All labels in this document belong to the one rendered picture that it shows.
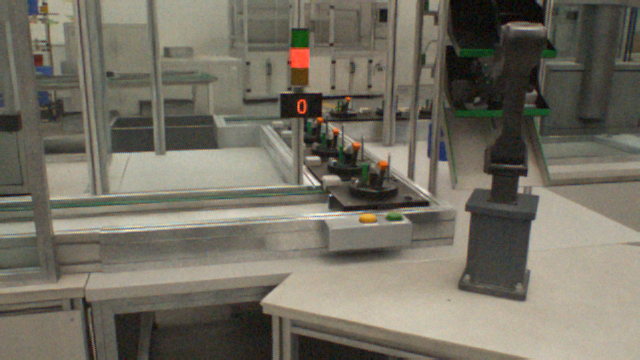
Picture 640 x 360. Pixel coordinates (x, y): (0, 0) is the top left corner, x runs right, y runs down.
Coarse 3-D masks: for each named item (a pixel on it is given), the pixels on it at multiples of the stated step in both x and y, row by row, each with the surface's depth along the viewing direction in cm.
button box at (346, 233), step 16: (336, 224) 142; (352, 224) 142; (368, 224) 142; (384, 224) 143; (400, 224) 143; (336, 240) 140; (352, 240) 141; (368, 240) 142; (384, 240) 143; (400, 240) 145
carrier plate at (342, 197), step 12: (336, 192) 165; (348, 192) 165; (408, 192) 166; (336, 204) 160; (348, 204) 154; (360, 204) 154; (372, 204) 155; (384, 204) 155; (408, 204) 157; (420, 204) 158
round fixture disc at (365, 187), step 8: (352, 184) 165; (368, 184) 166; (384, 184) 166; (392, 184) 167; (352, 192) 163; (360, 192) 161; (368, 192) 160; (376, 192) 159; (384, 192) 160; (392, 192) 161
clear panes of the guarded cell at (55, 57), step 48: (0, 0) 114; (48, 0) 224; (0, 48) 117; (48, 48) 229; (0, 96) 119; (48, 96) 234; (0, 144) 122; (48, 144) 238; (0, 192) 124; (0, 240) 127
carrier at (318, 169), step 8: (352, 152) 189; (312, 160) 195; (320, 160) 196; (336, 160) 187; (344, 160) 189; (360, 160) 194; (368, 160) 203; (312, 168) 191; (320, 168) 191; (328, 168) 188; (336, 168) 185; (344, 168) 184; (352, 168) 184; (360, 168) 184; (368, 168) 187; (320, 176) 181; (344, 176) 182; (352, 176) 182; (360, 176) 182; (368, 176) 182; (384, 176) 182; (392, 176) 182
